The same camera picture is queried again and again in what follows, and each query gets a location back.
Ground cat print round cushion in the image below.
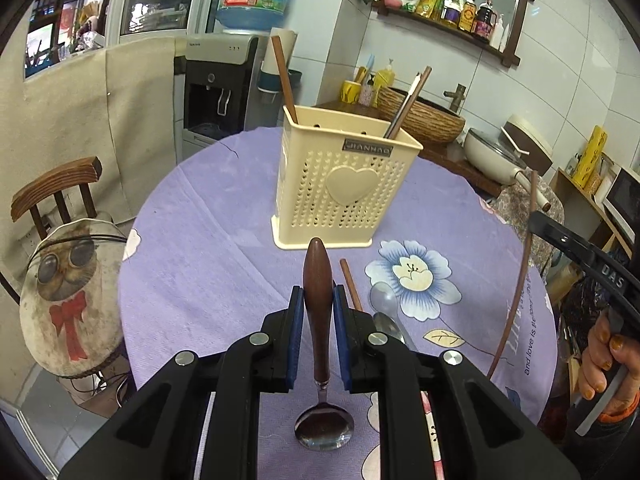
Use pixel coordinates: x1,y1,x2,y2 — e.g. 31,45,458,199
19,212,132,379

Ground yellow package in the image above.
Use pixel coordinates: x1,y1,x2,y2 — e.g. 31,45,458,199
572,127,609,187

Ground person's right forearm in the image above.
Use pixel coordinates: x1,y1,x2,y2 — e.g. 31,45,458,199
595,392,640,466

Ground white microwave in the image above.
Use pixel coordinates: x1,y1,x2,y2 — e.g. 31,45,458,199
602,167,640,232

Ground wooden framed wall shelf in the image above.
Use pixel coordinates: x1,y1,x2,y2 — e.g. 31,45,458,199
370,0,537,69

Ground wooden-handled metal spoon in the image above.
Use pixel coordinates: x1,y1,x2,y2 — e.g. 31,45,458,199
294,237,356,452

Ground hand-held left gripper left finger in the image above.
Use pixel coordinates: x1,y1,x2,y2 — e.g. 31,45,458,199
59,285,306,480

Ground wooden shelf unit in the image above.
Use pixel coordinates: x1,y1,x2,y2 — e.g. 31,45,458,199
547,168,632,263

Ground beige curtain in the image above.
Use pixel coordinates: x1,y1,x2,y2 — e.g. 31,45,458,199
0,20,182,321

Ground person's right hand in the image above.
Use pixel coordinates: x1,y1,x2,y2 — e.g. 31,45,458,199
575,310,640,411

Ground bronze faucet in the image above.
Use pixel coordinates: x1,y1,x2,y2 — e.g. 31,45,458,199
443,83,469,114

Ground paper cup dispenser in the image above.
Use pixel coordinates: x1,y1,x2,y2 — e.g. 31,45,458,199
256,27,304,107

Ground floral cloth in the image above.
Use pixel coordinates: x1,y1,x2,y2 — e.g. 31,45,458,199
492,182,566,273

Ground glass window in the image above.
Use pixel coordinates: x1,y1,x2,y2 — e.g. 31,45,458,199
24,0,223,79

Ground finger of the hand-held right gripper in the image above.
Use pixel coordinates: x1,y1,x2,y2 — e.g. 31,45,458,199
528,210,597,268

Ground white pan with handle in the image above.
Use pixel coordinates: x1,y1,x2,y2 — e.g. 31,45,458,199
462,127,552,212

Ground brown wooden chair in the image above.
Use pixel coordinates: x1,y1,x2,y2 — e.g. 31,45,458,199
11,156,104,242

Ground cream rice cooker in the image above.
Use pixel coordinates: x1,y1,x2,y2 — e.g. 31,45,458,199
501,114,554,169

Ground cream perforated utensil holder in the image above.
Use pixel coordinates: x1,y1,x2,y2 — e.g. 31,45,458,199
272,104,424,251

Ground row of condiment bottles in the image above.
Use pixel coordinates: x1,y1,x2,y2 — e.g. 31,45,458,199
402,0,513,52

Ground yellow soap bottle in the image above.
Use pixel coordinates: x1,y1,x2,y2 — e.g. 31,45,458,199
374,58,396,91

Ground woven pattern wash basin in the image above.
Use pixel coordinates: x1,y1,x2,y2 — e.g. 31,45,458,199
376,85,467,147

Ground grey water dispenser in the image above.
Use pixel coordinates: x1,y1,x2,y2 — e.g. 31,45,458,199
181,34,262,162

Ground plain metal spoon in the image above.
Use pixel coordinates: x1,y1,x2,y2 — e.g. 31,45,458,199
370,281,420,354

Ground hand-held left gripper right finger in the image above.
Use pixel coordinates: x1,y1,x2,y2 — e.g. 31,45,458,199
332,284,583,480

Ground purple floral tablecloth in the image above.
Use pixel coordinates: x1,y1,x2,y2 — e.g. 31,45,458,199
119,127,559,480

